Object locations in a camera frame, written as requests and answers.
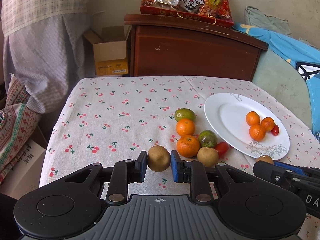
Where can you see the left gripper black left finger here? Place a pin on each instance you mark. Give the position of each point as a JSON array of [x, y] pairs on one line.
[[92, 179]]

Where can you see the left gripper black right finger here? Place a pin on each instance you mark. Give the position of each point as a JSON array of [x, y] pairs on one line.
[[207, 184]]

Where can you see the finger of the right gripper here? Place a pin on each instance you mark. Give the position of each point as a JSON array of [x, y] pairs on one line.
[[286, 179], [302, 170]]

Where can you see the brown kiwi fruit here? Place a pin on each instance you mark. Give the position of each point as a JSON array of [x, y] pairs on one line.
[[158, 158], [265, 158], [208, 156]]

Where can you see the large orange tangerine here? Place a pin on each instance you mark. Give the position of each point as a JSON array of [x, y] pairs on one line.
[[188, 146]]

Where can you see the red cherry tomato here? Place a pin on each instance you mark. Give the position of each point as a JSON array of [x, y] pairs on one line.
[[221, 148], [275, 130]]

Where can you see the green citrus fruit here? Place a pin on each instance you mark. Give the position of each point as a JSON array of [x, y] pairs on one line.
[[185, 113], [208, 139]]

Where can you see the small orange tangerine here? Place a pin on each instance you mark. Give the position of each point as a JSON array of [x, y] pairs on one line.
[[268, 124]]

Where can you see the white floral plate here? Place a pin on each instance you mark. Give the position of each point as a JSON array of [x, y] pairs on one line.
[[226, 114]]

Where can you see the white printed cardboard box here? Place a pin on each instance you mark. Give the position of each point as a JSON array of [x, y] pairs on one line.
[[24, 176]]

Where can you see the green sofa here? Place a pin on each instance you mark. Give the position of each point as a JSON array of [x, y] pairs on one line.
[[274, 74]]

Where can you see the patterned red green cloth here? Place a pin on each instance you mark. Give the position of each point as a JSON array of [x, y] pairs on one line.
[[18, 123]]

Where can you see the open cardboard box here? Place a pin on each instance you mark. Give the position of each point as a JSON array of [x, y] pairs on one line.
[[110, 53]]

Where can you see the dark wooden cabinet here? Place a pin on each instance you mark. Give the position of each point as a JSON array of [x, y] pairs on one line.
[[165, 45]]

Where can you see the checked grey fabric cover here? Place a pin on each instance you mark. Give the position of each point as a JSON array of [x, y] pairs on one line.
[[43, 48]]

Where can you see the red snack gift bag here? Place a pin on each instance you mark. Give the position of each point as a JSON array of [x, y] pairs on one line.
[[216, 12]]

